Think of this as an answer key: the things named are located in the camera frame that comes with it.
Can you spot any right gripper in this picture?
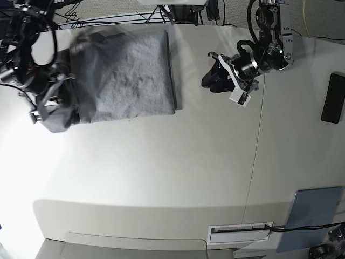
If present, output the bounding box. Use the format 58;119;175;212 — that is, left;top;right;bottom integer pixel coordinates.
17;63;74;124

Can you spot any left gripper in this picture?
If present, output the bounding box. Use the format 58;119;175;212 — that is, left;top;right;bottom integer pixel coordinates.
208;51;260;93

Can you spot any grey T-shirt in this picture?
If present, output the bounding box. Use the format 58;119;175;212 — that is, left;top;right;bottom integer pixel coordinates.
43;29;178;133

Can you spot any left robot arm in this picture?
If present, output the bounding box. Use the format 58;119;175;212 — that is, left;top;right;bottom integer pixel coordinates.
44;1;293;132

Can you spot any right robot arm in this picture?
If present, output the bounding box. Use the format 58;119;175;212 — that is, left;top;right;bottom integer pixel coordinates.
1;1;177;133

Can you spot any black phone on table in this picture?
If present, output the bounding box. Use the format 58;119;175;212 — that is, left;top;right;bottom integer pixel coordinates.
321;72;344;124

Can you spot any blue-grey tablet board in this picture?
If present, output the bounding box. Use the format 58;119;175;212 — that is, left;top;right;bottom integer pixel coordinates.
276;186;343;253

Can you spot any black device bottom right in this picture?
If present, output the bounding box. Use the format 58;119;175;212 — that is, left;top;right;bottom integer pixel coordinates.
308;244;335;259

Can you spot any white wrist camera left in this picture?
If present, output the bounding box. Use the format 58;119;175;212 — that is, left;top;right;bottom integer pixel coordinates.
229;89;251;108

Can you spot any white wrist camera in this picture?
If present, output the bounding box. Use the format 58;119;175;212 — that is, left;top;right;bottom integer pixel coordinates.
229;89;251;108
29;110;42;124

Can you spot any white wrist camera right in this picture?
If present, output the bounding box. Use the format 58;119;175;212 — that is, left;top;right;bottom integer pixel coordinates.
29;110;42;124

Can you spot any yellow cable on floor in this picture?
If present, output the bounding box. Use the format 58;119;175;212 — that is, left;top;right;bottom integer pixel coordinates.
302;0;310;37

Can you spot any black cable at grommet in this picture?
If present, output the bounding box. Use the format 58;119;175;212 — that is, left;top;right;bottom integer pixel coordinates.
265;222;345;233

